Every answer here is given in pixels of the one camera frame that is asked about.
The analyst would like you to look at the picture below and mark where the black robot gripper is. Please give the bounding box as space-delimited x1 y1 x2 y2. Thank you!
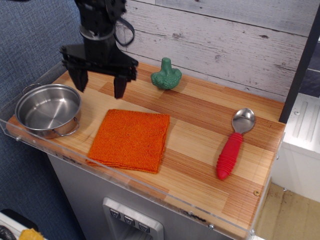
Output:
59 24 138 99

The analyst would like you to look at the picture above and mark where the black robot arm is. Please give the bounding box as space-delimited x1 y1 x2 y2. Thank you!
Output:
59 0 139 99

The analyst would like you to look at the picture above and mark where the red handled metal spoon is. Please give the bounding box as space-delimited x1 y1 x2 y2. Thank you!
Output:
216 108 255 180

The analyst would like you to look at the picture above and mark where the green toy broccoli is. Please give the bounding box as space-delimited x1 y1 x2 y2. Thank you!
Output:
150 57 182 90

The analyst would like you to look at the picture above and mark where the grey toy fridge cabinet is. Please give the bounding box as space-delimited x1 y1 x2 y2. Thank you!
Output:
46 152 226 240

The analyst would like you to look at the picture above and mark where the orange towel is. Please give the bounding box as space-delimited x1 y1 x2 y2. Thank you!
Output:
87 109 170 174

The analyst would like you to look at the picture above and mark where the clear acrylic guard rail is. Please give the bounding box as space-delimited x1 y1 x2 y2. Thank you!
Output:
0 63 285 240

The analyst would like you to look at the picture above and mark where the yellow object bottom left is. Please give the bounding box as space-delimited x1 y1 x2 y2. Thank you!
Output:
18 228 45 240

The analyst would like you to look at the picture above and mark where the silver dispenser button panel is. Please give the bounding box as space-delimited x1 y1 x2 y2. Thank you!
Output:
102 197 165 240

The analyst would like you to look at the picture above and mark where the black braided hose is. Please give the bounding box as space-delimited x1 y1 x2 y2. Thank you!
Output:
0 224 16 240

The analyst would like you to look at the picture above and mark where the stainless steel pot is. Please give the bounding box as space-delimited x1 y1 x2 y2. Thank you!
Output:
15 83 82 139

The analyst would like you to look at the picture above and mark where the dark right vertical post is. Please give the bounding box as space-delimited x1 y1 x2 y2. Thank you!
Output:
278 6 320 124

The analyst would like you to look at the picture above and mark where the white toy sink unit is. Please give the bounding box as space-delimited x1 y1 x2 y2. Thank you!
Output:
271 93 320 202

